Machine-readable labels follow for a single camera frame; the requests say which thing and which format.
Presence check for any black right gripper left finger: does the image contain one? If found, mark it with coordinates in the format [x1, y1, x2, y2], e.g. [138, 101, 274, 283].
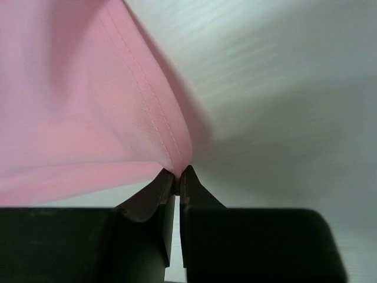
[1, 170, 175, 282]

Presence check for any pink t shirt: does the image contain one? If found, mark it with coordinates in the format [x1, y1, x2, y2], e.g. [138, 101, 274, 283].
[1, 1, 193, 206]

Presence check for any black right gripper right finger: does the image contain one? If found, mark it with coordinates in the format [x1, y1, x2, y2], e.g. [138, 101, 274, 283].
[179, 166, 348, 283]

